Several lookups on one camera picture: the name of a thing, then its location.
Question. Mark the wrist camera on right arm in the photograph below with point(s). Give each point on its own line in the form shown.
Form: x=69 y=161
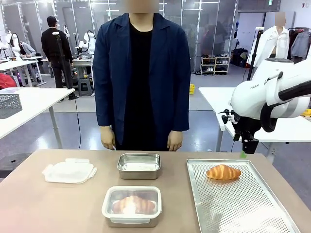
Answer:
x=229 y=116

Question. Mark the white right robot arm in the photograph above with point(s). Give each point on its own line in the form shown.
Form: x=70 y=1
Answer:
x=274 y=97

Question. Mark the golden brown bread roll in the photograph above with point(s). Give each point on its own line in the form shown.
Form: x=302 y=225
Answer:
x=223 y=172
x=136 y=205

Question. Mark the person in navy jacket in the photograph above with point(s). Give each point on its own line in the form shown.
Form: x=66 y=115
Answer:
x=143 y=77

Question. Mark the large white work table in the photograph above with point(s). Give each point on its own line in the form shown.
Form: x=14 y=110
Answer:
x=218 y=104

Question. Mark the black light stand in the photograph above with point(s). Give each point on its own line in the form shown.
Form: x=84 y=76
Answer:
x=255 y=53

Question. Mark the grey step stool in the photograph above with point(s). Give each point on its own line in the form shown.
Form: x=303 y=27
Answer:
x=85 y=87

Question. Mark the black bag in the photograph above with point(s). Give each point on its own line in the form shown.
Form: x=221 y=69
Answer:
x=239 y=58

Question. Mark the perforated metal baking tray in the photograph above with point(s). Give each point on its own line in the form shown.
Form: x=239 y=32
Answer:
x=243 y=204

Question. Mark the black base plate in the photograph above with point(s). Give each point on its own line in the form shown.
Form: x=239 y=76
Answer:
x=12 y=165

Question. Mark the yellow plastic crate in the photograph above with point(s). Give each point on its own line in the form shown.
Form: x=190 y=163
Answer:
x=192 y=89

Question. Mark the shoe rack with shoes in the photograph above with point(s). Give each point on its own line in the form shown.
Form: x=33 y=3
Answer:
x=215 y=65

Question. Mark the person's right forearm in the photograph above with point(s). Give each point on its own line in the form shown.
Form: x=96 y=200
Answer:
x=104 y=106

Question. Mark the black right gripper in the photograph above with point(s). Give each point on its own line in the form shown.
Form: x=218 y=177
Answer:
x=247 y=136

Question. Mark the seated person in grey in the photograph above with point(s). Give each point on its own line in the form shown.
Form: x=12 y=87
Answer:
x=25 y=49

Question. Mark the grey perforated basket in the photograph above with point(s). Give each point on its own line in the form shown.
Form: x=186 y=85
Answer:
x=9 y=105

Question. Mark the white table with grey leg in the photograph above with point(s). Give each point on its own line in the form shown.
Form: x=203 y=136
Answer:
x=34 y=104

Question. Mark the yellow box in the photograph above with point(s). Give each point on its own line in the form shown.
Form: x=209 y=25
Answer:
x=306 y=114

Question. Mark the clear plastic clip lid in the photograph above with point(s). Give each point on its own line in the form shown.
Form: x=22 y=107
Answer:
x=69 y=172

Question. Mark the square steel container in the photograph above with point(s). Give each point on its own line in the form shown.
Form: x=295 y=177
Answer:
x=139 y=167

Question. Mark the white background desk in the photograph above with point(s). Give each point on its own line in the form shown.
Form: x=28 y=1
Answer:
x=22 y=65

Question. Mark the person's left hand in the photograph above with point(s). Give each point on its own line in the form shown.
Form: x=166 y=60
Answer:
x=175 y=142

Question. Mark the person's left forearm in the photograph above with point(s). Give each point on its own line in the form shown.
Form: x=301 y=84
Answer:
x=181 y=109

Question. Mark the man in black clothes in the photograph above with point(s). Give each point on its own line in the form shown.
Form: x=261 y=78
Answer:
x=56 y=48

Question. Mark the red bag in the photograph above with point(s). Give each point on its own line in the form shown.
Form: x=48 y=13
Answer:
x=7 y=81

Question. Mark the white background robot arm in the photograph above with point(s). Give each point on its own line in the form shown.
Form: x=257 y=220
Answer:
x=87 y=41

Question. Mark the person's right hand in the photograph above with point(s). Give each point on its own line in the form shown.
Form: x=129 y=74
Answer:
x=108 y=139

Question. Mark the clothes rack with garments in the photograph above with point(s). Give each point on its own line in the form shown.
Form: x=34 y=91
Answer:
x=300 y=43

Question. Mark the lidded container with croissant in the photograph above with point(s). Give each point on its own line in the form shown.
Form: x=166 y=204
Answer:
x=132 y=191

